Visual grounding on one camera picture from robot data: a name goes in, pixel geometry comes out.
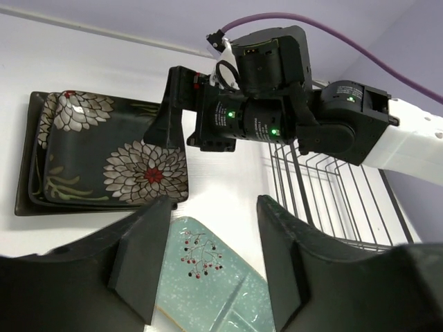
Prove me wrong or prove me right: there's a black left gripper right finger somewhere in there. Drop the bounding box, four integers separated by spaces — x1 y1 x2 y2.
257 195 442 331

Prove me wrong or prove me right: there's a light green round plate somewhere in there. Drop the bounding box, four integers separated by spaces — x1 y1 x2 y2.
156 216 275 331

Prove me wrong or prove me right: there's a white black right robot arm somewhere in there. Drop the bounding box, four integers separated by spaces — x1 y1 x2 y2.
143 26 442 184

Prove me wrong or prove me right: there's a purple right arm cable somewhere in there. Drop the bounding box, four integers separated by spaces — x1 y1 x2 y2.
221 12 443 104

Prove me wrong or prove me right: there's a black white floral square plate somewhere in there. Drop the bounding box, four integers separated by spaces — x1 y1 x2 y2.
28 90 160 213

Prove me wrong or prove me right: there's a black wire dish rack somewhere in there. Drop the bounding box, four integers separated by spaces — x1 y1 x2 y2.
263 143 421 252

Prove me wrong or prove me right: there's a square teal black plate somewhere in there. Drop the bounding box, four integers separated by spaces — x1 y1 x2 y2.
14 91 179 217

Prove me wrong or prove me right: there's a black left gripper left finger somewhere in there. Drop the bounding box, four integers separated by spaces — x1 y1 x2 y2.
1 196 172 331

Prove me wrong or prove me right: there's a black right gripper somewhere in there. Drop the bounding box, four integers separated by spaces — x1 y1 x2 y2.
143 26 318 152

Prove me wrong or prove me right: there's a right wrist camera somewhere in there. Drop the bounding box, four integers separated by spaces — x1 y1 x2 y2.
206 30 239 92

